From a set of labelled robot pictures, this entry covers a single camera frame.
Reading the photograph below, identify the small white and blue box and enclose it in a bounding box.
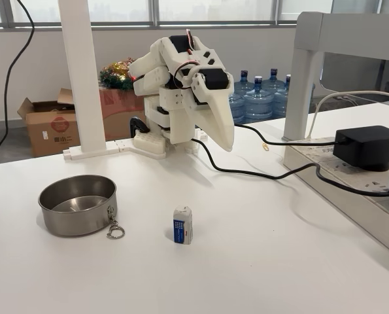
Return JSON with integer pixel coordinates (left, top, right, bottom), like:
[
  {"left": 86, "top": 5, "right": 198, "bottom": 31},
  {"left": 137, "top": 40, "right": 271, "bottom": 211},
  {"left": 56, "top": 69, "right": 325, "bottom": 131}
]
[{"left": 173, "top": 205, "right": 194, "bottom": 245}]

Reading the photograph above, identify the red cardboard box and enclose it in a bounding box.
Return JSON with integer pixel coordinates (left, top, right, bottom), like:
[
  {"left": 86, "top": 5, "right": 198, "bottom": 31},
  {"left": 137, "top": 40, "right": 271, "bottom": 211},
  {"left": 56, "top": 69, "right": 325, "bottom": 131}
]
[{"left": 99, "top": 88, "right": 148, "bottom": 140}]

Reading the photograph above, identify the open brown cardboard box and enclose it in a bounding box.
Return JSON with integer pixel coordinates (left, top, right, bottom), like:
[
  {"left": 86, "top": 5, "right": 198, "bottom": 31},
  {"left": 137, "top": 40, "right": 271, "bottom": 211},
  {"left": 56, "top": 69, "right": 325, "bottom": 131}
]
[{"left": 16, "top": 87, "right": 82, "bottom": 158}]

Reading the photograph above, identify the round metal bowl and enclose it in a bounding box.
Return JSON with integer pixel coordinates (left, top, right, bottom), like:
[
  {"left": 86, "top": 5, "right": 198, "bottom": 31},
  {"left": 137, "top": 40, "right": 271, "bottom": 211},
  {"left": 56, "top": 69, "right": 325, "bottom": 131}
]
[{"left": 38, "top": 174, "right": 118, "bottom": 237}]

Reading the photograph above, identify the blue water jug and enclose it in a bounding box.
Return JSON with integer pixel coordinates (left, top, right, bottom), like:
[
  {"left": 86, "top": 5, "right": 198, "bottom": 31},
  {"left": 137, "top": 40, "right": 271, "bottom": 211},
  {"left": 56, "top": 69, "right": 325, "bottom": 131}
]
[
  {"left": 262, "top": 67, "right": 288, "bottom": 93},
  {"left": 228, "top": 92, "right": 246, "bottom": 124},
  {"left": 272, "top": 74, "right": 292, "bottom": 120},
  {"left": 235, "top": 69, "right": 256, "bottom": 96},
  {"left": 244, "top": 75, "right": 275, "bottom": 124}
]

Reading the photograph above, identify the black table clamp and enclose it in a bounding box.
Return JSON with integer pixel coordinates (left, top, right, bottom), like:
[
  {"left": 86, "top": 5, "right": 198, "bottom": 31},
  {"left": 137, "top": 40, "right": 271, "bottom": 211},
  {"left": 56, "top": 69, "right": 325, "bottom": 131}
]
[{"left": 129, "top": 116, "right": 150, "bottom": 139}]

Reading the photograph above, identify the white desk shelf riser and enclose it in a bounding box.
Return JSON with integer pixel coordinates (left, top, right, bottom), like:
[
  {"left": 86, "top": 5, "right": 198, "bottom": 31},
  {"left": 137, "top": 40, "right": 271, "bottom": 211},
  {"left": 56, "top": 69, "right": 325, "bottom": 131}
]
[{"left": 282, "top": 11, "right": 389, "bottom": 143}]

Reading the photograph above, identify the green Christmas wreath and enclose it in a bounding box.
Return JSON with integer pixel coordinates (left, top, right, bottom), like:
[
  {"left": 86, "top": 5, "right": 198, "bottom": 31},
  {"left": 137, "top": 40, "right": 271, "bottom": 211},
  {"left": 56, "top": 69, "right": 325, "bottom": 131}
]
[{"left": 98, "top": 57, "right": 137, "bottom": 91}]

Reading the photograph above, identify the white power strip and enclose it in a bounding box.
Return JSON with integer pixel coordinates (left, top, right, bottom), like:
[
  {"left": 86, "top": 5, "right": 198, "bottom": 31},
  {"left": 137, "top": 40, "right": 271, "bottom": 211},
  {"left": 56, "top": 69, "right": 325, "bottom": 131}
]
[{"left": 283, "top": 136, "right": 389, "bottom": 260}]

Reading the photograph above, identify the black power adapter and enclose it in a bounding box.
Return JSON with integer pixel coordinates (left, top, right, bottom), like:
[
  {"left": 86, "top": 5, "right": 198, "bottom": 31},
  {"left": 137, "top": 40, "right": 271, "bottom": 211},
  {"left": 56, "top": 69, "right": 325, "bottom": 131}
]
[{"left": 332, "top": 125, "right": 389, "bottom": 172}]

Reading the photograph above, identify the red servo wire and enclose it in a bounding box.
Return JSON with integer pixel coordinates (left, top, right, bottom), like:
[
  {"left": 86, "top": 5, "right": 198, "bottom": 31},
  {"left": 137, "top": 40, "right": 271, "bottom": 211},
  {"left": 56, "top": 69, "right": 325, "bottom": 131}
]
[{"left": 172, "top": 29, "right": 202, "bottom": 86}]

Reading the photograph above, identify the black power cable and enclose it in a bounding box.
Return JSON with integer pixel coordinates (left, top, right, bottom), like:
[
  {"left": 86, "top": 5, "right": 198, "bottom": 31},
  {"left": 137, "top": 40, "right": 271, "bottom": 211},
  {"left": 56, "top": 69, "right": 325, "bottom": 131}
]
[{"left": 192, "top": 138, "right": 389, "bottom": 198}]

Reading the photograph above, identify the black adapter cable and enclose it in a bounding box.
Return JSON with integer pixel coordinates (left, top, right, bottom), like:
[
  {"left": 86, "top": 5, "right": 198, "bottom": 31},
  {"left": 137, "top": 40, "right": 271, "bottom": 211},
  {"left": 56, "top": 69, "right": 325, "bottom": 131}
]
[{"left": 233, "top": 123, "right": 341, "bottom": 146}]

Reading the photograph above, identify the white cable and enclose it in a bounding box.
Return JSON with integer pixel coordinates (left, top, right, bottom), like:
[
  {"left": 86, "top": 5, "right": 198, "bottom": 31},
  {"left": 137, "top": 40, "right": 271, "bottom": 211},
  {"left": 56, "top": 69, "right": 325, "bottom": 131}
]
[{"left": 306, "top": 90, "right": 389, "bottom": 140}]

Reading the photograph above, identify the white square post stand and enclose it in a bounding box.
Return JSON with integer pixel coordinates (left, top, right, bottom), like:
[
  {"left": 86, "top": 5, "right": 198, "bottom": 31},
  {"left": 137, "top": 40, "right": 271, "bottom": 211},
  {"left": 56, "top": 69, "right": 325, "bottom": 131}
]
[{"left": 57, "top": 0, "right": 133, "bottom": 161}]

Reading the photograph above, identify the metal key ring clasp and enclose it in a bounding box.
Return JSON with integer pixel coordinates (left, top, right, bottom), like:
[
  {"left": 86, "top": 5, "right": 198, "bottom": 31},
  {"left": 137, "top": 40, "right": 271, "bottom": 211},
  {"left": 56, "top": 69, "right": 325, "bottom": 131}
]
[{"left": 106, "top": 205, "right": 126, "bottom": 240}]

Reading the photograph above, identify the black hanging cable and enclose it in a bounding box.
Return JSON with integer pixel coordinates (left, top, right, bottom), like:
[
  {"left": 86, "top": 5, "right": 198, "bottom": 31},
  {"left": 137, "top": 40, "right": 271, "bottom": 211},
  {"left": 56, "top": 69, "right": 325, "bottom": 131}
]
[{"left": 0, "top": 0, "right": 36, "bottom": 166}]

